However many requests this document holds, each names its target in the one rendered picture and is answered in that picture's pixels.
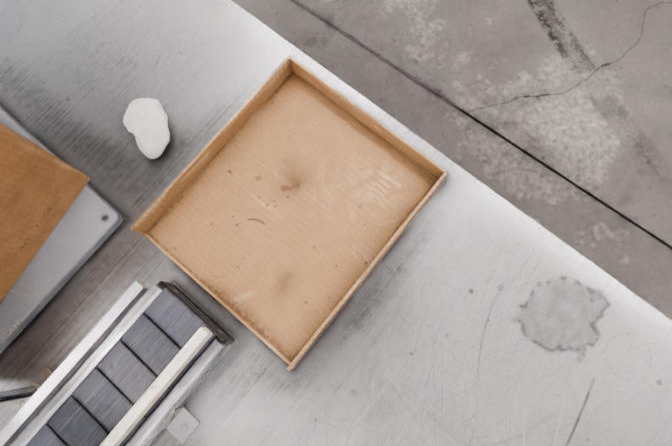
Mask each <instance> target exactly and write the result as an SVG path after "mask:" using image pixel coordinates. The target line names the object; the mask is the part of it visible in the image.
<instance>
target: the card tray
mask: <svg viewBox="0 0 672 446"><path fill-rule="evenodd" d="M447 174H448V171H447V170H445V169H444V168H442V167H441V166H440V165H438V164H437V163H436V162H434V161H433V160H432V159H430V158H429V157H427V156H426V155H425V154H423V153H422V152H421V151H419V150H418V149H417V148H415V147H414V146H412V145H411V144H410V143H408V142H407V141H406V140H404V139H403V138H402V137H400V136H399V135H397V134H396V133H395V132H393V131H392V130H391V129H389V128H388V127H387V126H385V125H384V124H382V123H381V122H380V121H378V120H377V119H376V118H374V117H373V116H372V115H370V114H369V113H367V112H366V111H365V110H363V109H362V108H361V107H359V106H358V105H357V104H355V103H354V102H352V101H351V100H350V99H348V98H347V97H346V96H344V95H343V94H342V93H340V92H339V91H337V90H336V89H335V88H333V87H332V86H331V85H329V84H328V83H327V82H325V81H324V80H322V79H321V78H320V77H318V76H317V75H316V74H314V73H313V72H312V71H310V70H309V69H307V68H306V67H305V66H303V65H302V64H301V63H299V62H298V61H297V60H295V59H294V58H292V57H291V56H290V55H288V56H287V58H286V59H285V60H284V61H283V62H282V63H281V64H280V65H279V66H278V67H277V68H276V69H275V71H274V72H273V73H272V74H271V75H270V76H269V77H268V78H267V79H266V80H265V81H264V83H263V84H262V85H261V86H260V87H259V88H258V89H257V90H256V91H255V92H254V93H253V95H252V96H251V97H250V98H249V99H248V100H247V101H246V102H245V103H244V104H243V105H242V106H241V108H240V109H239V110H238V111H237V112H236V113H235V114H234V115H233V116H232V117H231V118H230V120H229V121H228V122H227V123H226V124H225V125H224V126H223V127H222V128H221V129H220V130H219V132H218V133H217V134H216V135H215V136H214V137H213V138H212V139H211V140H210V141H209V142H208V143H207V145H206V146H205V147H204V148H203V149H202V150H201V151H200V152H199V153H198V154H197V155H196V157H195V158H194V159H193V160H192V161H191V162H190V163H189V164H188V165H187V166H186V167H185V169H184V170H183V171H182V172H181V173H180V174H179V175H178V176H177V177H176V178H175V179H174V180H173V182H172V183H171V184H170V185H169V186H168V187H167V188H166V189H165V190H164V191H163V192H162V194H161V195H160V196H159V197H158V198H157V199H156V200H155V201H154V202H153V203H152V204H151V206H150V207H149V208H148V209H147V210H146V211H145V212H144V213H143V214H142V215H141V216H140V217H139V219H138V220H137V221H136V222H135V223H134V224H133V225H132V226H131V227H130V229H131V230H133V231H136V232H138V233H141V234H143V235H144V236H146V237H147V238H148V239H149V240H150V241H151V242H152V243H153V244H155V245H156V246H157V247H158V248H159V249H160V250H161V251H162V252H163V253H165V254H166V255H167V256H168V257H169V258H170V259H171V260H172V261H174V262H175V263H176V264H177V265H178V266H179V267H180V268H181V269H182V270H184V271H185V272H186V273H187V274H188V275H189V276H190V277H191V278H192V279H194V280H195V281H196V282H197V283H198V284H199V285H200V286H201V287H203V288H204V289H205V290H206V291H207V292H208V293H209V294H210V295H211V296H213V297H214V298H215V299H216V300H217V301H218V302H219V303H220V304H222V305H223V306H224V307H225V308H226V309H227V310H228V311H229V312H230V313H232V314H233V315H234V316H235V317H236V318H237V319H238V320H239V321H240V322H242V323H243V324H244V325H245V326H246V327H247V328H248V329H249V330H251V331H252V332H253V333H254V334H255V335H256V336H257V337H258V338H259V339H261V340H262V341H263V342H264V343H265V344H266V345H267V346H268V347H269V348H271V349H272V350H273V351H274V352H275V353H276V354H277V355H278V356H280V357H281V358H282V359H283V360H284V361H285V362H286V363H287V364H288V365H289V366H288V367H287V370H288V371H290V370H291V369H293V368H294V367H295V366H296V365H297V363H298V362H299V361H300V360H301V358H302V357H303V356H304V355H305V354H306V352H307V351H308V350H309V349H310V347H311V346H312V345H313V344H314V342H315V341H316V340H317V339H318V337H319V336H320V335H321V334H322V332H323V331H324V330H325V329H326V327H327V326H328V325H329V324H330V322H331V321H332V320H333V319H334V317H335V316H336V315H337V314H338V312H339V311H340V310H341V309H342V307H343V306H344V305H345V304H346V302H347V301H348V300H349V299H350V297H351V296H352V295H353V294H354V292H355V291H356V290H357V289H358V287H359V286H360V285H361V284H362V282H363V281H364V280H365V279H366V277H367V276H368V275H369V274H370V272H371V271H372V270H373V269H374V267H375V266H376V265H377V264H378V262H379V261H380V260H381V259H382V257H383V256H384V255H385V254H386V252H387V251H388V250H389V249H390V247H391V246H392V245H393V244H394V243H395V241H396V240H397V239H398V238H399V236H400V235H401V234H402V233H403V231H404V230H405V229H406V228H407V226H408V225H409V224H410V223H411V221H412V220H413V219H414V218H415V216H416V215H417V214H418V213H419V211H420V210H421V209H422V208H423V206H424V205H425V204H426V203H427V201H428V200H429V199H430V198H431V196H432V195H433V194H434V193H435V191H436V190H437V189H438V188H439V186H440V185H441V184H442V183H443V181H444V180H445V178H446V176H447Z"/></svg>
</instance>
